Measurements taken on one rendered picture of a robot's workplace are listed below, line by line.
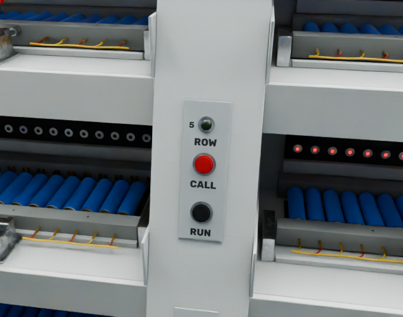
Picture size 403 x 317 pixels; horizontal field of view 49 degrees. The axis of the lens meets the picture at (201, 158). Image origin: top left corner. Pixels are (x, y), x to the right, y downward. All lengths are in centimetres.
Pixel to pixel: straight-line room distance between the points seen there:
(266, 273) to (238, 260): 5
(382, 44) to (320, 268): 22
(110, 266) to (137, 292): 4
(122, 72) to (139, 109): 4
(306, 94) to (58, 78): 21
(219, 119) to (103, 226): 17
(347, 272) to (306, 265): 4
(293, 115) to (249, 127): 4
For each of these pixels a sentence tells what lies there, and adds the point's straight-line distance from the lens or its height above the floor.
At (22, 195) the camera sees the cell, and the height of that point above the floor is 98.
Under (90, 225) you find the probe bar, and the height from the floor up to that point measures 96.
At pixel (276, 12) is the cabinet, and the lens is 58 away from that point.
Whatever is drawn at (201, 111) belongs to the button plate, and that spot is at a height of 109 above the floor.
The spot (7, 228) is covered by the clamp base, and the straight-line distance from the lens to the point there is 49.
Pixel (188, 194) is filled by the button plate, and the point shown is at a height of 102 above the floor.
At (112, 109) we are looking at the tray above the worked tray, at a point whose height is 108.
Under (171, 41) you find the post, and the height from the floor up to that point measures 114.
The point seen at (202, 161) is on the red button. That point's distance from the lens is 38.
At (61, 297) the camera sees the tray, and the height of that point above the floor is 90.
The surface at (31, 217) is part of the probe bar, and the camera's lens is 50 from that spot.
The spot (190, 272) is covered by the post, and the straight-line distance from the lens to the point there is 41.
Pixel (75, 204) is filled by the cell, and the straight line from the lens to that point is 51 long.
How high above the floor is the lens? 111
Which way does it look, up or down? 9 degrees down
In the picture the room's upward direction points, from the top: 3 degrees clockwise
